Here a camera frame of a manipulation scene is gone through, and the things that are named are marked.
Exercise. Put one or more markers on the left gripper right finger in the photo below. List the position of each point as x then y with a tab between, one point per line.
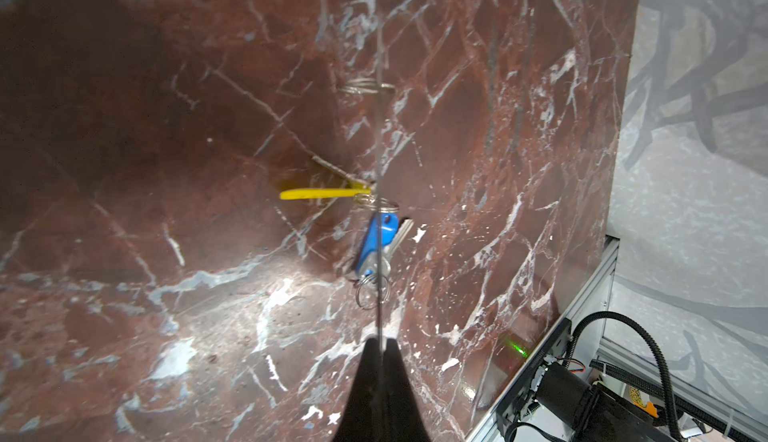
400	416

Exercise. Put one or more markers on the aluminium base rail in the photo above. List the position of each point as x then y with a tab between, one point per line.
593	297

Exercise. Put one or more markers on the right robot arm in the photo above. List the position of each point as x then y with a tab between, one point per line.
593	412

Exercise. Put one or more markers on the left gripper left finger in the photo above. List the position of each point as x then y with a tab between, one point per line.
360	420

